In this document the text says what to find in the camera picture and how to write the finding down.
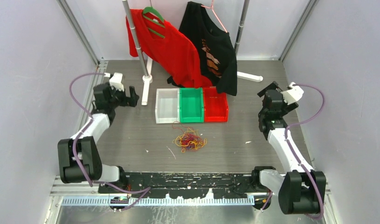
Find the metal clothes rack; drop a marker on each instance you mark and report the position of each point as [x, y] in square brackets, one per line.
[147, 65]

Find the pink clothes hanger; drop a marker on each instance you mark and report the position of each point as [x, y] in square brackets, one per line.
[211, 7]

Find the red plastic bin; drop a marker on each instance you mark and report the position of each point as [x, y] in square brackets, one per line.
[216, 107]

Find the green plastic bin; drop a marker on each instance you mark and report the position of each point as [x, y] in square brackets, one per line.
[191, 105]

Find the black printed t-shirt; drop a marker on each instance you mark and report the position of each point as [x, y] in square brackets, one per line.
[217, 58]

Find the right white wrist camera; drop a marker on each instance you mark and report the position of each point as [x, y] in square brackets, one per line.
[293, 94]

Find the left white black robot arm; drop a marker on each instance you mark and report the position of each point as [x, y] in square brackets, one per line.
[78, 156]

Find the red t-shirt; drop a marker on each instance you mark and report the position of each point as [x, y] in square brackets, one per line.
[171, 49]

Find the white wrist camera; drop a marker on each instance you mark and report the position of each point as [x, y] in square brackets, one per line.
[115, 81]
[293, 94]

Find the green clothes hanger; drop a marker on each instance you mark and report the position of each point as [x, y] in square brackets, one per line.
[154, 21]

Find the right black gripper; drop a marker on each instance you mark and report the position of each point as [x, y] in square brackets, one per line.
[273, 85]

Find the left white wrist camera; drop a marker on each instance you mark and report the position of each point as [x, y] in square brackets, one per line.
[115, 81]

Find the white plastic bin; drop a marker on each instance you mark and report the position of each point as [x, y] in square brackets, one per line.
[167, 108]

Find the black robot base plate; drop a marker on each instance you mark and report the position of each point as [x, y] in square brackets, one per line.
[186, 185]

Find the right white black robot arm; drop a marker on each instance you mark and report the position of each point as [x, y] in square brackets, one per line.
[302, 189]

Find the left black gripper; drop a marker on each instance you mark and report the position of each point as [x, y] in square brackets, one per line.
[130, 101]

